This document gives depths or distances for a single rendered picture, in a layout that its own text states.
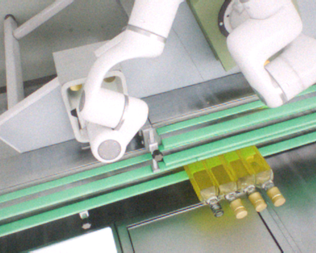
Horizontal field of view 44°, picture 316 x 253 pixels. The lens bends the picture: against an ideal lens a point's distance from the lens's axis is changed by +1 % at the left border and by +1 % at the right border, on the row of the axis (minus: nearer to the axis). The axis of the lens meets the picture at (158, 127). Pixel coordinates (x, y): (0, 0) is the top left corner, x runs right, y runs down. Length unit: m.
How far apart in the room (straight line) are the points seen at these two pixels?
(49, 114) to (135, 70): 0.29
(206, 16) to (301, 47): 0.29
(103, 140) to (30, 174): 0.46
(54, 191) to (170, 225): 0.37
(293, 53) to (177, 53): 0.41
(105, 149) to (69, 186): 0.39
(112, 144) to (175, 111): 0.40
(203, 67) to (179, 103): 0.14
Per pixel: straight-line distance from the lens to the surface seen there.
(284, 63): 0.88
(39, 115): 1.20
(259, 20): 0.85
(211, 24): 1.08
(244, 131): 1.24
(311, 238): 1.31
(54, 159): 1.23
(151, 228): 1.24
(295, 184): 1.41
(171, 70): 1.20
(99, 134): 0.81
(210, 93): 1.22
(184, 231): 1.23
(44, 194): 1.18
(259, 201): 1.12
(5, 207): 1.20
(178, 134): 1.12
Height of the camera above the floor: 1.68
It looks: 44 degrees down
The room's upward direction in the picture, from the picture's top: 155 degrees clockwise
